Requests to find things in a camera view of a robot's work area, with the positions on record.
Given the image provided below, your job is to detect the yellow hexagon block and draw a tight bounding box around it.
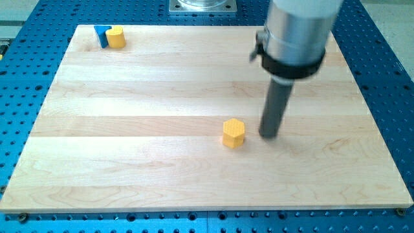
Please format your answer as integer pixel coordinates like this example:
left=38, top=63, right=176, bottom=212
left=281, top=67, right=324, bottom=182
left=222, top=118, right=246, bottom=149

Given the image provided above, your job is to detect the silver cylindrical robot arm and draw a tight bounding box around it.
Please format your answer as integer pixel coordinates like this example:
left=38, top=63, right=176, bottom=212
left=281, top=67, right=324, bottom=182
left=264, top=0, right=343, bottom=66

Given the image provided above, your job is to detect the light wooden board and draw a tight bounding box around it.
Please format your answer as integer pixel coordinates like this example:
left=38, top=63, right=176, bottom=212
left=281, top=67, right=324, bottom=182
left=1, top=25, right=413, bottom=213

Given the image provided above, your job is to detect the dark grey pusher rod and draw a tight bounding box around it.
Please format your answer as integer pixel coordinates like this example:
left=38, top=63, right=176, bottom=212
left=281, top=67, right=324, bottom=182
left=259, top=79, right=293, bottom=139

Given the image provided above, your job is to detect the yellow rounded block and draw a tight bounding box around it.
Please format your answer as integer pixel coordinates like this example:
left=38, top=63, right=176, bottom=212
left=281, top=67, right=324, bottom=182
left=105, top=25, right=126, bottom=49

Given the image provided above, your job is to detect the blue triangle block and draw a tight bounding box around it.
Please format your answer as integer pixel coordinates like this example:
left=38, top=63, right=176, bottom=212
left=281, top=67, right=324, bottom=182
left=94, top=25, right=112, bottom=49

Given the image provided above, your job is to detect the black clamp ring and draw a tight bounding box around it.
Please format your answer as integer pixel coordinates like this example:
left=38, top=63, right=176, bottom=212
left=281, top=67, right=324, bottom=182
left=249, top=30, right=326, bottom=80

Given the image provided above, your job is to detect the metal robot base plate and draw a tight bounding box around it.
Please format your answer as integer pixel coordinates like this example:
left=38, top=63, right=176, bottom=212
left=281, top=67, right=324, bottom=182
left=168, top=0, right=237, bottom=14

